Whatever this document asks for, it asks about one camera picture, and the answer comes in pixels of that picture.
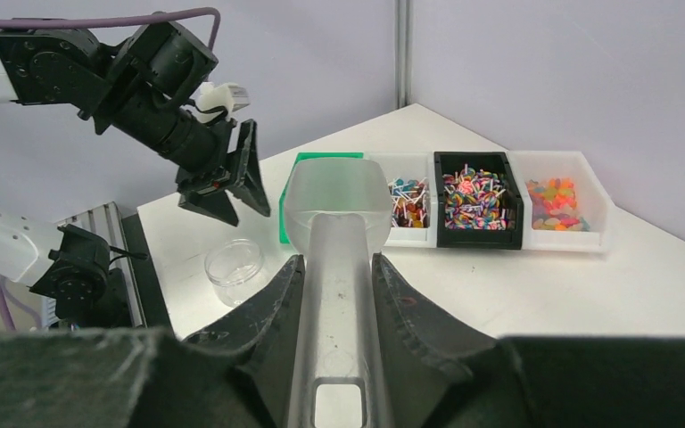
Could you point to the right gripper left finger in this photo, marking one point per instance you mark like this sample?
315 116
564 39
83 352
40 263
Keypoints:
256 344

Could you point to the green candy bin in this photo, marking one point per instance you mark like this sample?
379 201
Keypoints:
295 185

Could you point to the black lollipop bin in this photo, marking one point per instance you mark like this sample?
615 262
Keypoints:
479 202

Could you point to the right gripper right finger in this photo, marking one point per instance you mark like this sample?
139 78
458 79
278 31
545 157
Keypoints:
438 371

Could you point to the clear plastic scoop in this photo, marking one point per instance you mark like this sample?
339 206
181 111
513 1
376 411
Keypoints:
338 374

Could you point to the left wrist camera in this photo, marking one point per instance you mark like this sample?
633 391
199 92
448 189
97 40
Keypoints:
213 100

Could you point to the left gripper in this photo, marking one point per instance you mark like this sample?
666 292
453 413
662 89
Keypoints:
152 78

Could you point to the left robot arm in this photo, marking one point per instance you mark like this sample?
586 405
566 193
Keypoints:
62 62

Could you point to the white lollipop bin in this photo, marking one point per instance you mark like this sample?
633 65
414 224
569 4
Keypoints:
411 182

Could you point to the clear plastic jar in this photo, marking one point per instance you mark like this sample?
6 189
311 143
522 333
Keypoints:
237 271

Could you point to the white gummy bin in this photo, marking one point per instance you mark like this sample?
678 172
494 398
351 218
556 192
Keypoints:
566 208

